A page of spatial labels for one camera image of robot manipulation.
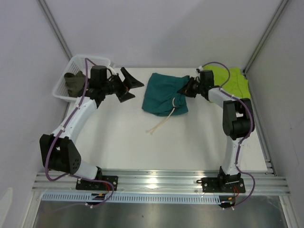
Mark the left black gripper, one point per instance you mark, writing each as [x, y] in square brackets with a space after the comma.
[128, 82]

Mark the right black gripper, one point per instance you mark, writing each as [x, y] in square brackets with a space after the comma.
[186, 90]

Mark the teal green shorts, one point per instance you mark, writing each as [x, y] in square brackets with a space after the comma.
[162, 98]

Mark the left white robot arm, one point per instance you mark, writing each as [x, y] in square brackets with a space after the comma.
[58, 149]

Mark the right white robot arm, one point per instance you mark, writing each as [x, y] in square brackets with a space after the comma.
[237, 123]

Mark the lime green folded shorts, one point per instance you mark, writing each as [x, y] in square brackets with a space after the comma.
[237, 85]

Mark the olive green shorts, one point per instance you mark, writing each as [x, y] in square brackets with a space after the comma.
[75, 84]

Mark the white plastic basket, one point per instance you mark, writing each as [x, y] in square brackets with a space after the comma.
[77, 63]

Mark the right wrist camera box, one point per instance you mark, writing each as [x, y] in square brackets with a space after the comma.
[207, 78]

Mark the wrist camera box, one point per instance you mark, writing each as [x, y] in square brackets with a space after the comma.
[98, 74]
[207, 78]

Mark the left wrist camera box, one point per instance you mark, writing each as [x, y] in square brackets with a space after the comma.
[98, 74]

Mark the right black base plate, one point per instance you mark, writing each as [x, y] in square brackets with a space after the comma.
[214, 185]

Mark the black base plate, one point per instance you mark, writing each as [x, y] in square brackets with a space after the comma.
[214, 185]
[98, 186]

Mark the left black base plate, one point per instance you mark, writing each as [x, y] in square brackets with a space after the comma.
[98, 186]

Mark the white slotted cable duct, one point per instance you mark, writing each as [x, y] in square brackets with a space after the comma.
[132, 198]

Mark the left aluminium corner post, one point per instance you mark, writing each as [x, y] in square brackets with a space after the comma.
[55, 28]

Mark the aluminium corner post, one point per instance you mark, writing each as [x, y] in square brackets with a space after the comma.
[55, 28]
[266, 34]

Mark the aluminium mounting rail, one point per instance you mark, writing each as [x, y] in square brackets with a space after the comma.
[167, 182]

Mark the right aluminium corner post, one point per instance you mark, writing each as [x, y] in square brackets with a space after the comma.
[266, 34]

